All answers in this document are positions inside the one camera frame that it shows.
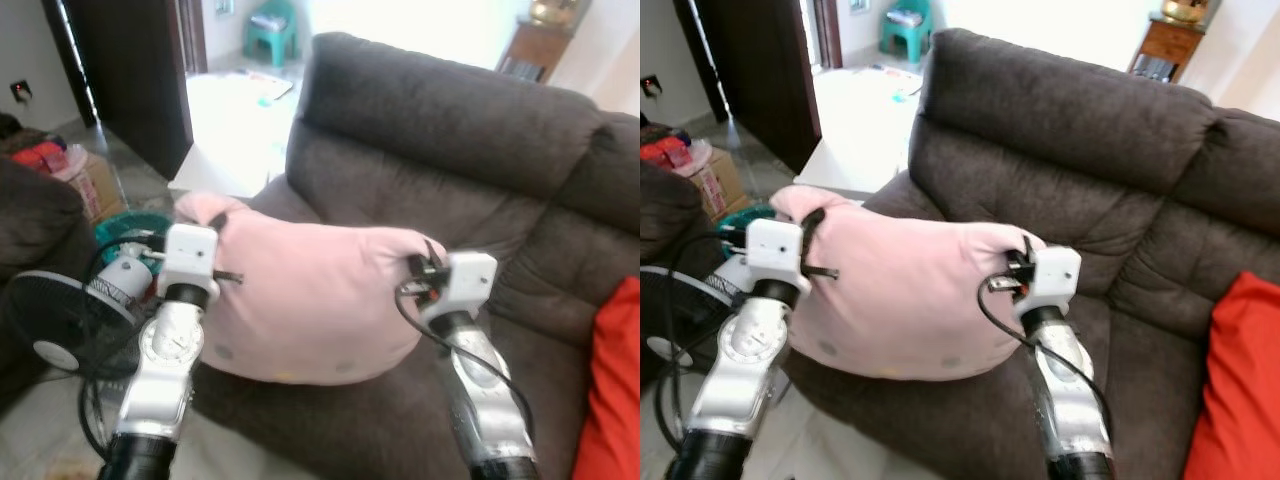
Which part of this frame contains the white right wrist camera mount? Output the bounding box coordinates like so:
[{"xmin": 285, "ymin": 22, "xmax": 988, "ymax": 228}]
[
  {"xmin": 1030, "ymin": 245, "xmax": 1083, "ymax": 316},
  {"xmin": 430, "ymin": 252, "xmax": 498, "ymax": 321}
]

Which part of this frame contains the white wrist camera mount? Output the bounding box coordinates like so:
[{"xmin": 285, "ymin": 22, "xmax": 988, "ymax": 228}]
[
  {"xmin": 155, "ymin": 224, "xmax": 219, "ymax": 301},
  {"xmin": 1030, "ymin": 245, "xmax": 1083, "ymax": 316},
  {"xmin": 430, "ymin": 252, "xmax": 498, "ymax": 321},
  {"xmin": 745, "ymin": 218, "xmax": 809, "ymax": 293}
]

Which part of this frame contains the dark brown armchair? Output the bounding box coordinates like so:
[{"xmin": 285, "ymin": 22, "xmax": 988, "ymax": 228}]
[
  {"xmin": 640, "ymin": 160, "xmax": 708, "ymax": 271},
  {"xmin": 0, "ymin": 155, "xmax": 93, "ymax": 396}
]

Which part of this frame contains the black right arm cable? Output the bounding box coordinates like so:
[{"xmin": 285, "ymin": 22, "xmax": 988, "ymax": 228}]
[
  {"xmin": 977, "ymin": 278, "xmax": 1116, "ymax": 451},
  {"xmin": 395, "ymin": 283, "xmax": 536, "ymax": 461}
]

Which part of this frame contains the teal plastic basket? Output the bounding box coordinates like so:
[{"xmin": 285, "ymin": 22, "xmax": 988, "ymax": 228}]
[
  {"xmin": 715, "ymin": 205, "xmax": 776, "ymax": 237},
  {"xmin": 95, "ymin": 210, "xmax": 173, "ymax": 266}
]

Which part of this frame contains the dark brown wooden door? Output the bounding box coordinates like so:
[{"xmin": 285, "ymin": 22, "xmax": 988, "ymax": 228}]
[
  {"xmin": 62, "ymin": 0, "xmax": 193, "ymax": 181},
  {"xmin": 690, "ymin": 0, "xmax": 823, "ymax": 173}
]

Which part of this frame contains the dark grey fabric sofa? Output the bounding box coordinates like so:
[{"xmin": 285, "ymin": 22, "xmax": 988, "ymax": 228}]
[
  {"xmin": 190, "ymin": 32, "xmax": 641, "ymax": 480},
  {"xmin": 780, "ymin": 27, "xmax": 1280, "ymax": 480}
]

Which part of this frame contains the teal plastic stool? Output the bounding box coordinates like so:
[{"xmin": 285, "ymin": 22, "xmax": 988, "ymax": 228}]
[
  {"xmin": 880, "ymin": 0, "xmax": 933, "ymax": 63},
  {"xmin": 243, "ymin": 0, "xmax": 299, "ymax": 67}
]

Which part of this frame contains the red bag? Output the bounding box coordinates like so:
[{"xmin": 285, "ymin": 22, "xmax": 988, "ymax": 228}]
[
  {"xmin": 642, "ymin": 138, "xmax": 701, "ymax": 171},
  {"xmin": 12, "ymin": 142, "xmax": 73, "ymax": 177}
]

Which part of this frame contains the brown wooden cabinet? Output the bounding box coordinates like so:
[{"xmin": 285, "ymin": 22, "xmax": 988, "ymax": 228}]
[
  {"xmin": 497, "ymin": 20, "xmax": 573, "ymax": 84},
  {"xmin": 1128, "ymin": 18, "xmax": 1206, "ymax": 83}
]

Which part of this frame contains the black floor fan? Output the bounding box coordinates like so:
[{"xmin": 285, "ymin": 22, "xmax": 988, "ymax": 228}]
[
  {"xmin": 8, "ymin": 250, "xmax": 169, "ymax": 401},
  {"xmin": 640, "ymin": 250, "xmax": 751, "ymax": 373}
]

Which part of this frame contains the brass pot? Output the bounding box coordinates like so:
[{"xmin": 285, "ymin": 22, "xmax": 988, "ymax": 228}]
[
  {"xmin": 528, "ymin": 0, "xmax": 581, "ymax": 28},
  {"xmin": 1160, "ymin": 0, "xmax": 1216, "ymax": 26}
]

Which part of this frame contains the cardboard box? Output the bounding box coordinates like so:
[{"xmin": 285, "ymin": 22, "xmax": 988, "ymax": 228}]
[
  {"xmin": 62, "ymin": 150, "xmax": 129, "ymax": 223},
  {"xmin": 690, "ymin": 146, "xmax": 751, "ymax": 223}
]

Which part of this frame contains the pale pink pillow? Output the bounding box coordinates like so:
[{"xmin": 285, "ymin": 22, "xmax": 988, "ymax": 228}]
[
  {"xmin": 172, "ymin": 192, "xmax": 448, "ymax": 386},
  {"xmin": 770, "ymin": 185, "xmax": 1046, "ymax": 383}
]

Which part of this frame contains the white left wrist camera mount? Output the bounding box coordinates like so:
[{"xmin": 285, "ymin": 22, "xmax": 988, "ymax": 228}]
[
  {"xmin": 155, "ymin": 224, "xmax": 219, "ymax": 301},
  {"xmin": 745, "ymin": 218, "xmax": 809, "ymax": 293}
]

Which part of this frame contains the red pillow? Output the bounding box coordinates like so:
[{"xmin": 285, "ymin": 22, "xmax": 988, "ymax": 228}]
[
  {"xmin": 1183, "ymin": 270, "xmax": 1280, "ymax": 480},
  {"xmin": 570, "ymin": 277, "xmax": 641, "ymax": 480}
]

